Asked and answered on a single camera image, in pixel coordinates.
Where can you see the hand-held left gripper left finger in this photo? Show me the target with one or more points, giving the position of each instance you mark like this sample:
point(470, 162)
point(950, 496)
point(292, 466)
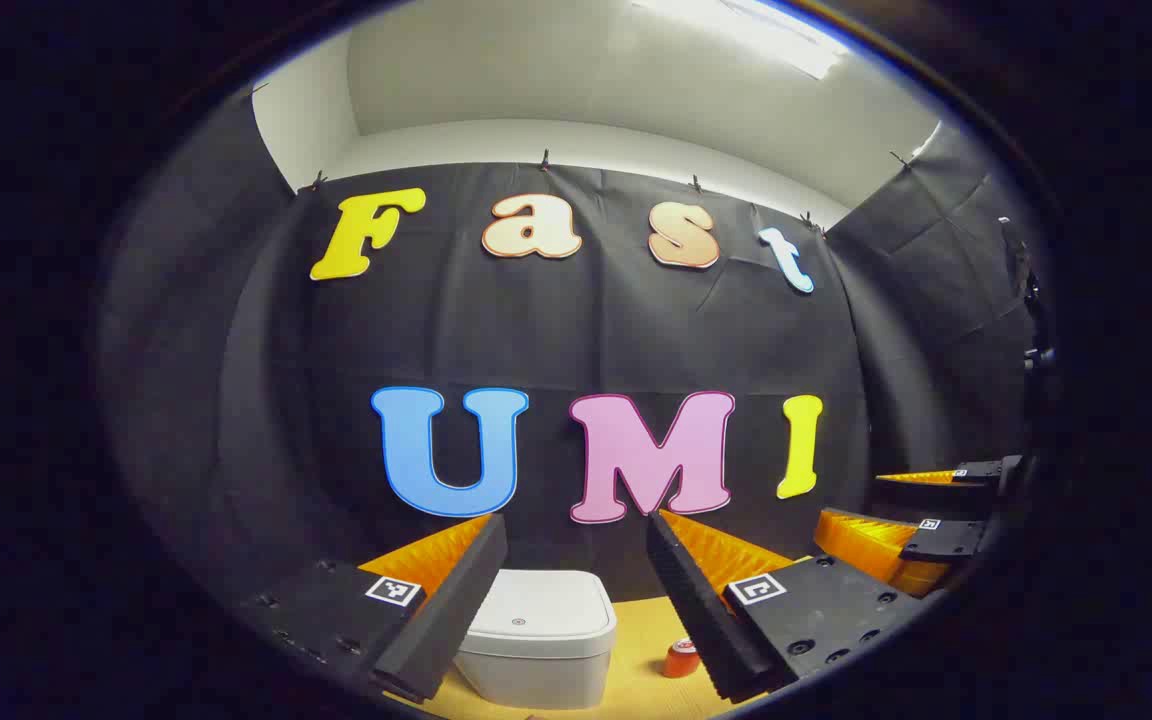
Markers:
point(456, 610)

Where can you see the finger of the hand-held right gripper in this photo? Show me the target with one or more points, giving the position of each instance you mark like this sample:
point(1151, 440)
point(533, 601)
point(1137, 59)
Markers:
point(946, 540)
point(981, 472)

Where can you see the black backdrop cloth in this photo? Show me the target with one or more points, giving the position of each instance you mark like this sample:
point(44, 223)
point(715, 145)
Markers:
point(586, 330)

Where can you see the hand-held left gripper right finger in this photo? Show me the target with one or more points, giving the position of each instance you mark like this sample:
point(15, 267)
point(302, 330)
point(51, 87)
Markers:
point(696, 610)

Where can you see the red pop can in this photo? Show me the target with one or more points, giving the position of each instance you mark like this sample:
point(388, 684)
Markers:
point(681, 660)

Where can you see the grey desktop garbage bin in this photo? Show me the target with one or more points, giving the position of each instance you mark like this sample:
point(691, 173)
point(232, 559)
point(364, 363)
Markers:
point(536, 625)

